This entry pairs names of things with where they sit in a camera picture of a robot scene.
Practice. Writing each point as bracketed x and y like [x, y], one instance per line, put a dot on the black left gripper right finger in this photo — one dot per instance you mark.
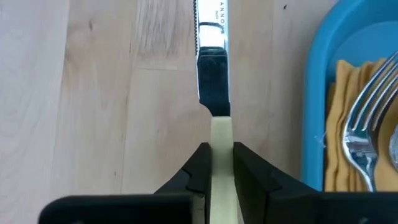
[258, 177]

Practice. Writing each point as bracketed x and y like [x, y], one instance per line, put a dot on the blue plastic tray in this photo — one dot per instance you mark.
[314, 93]

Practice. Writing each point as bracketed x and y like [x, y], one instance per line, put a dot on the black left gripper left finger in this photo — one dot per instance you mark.
[196, 174]

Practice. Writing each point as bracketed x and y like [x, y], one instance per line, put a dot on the yellow cloth napkin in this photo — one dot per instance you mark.
[334, 140]

